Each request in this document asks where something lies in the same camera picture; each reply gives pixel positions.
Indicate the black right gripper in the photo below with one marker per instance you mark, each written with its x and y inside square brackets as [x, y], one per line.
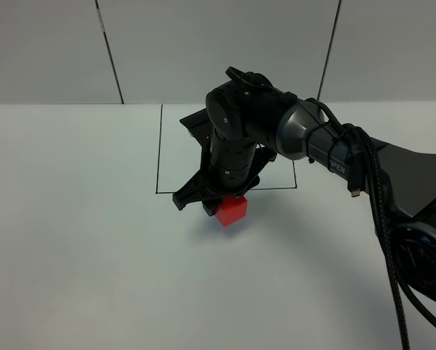
[232, 167]

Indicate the red cube block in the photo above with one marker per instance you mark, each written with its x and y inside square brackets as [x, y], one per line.
[231, 210]

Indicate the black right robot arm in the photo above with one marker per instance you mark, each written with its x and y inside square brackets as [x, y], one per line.
[247, 123]

